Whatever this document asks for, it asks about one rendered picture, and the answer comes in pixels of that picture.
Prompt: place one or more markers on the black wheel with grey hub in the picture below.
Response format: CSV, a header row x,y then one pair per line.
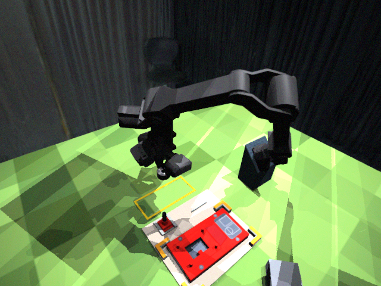
x,y
161,174

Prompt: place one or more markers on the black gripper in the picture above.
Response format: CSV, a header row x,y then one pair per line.
x,y
175,164

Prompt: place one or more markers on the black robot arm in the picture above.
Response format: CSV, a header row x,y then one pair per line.
x,y
161,105

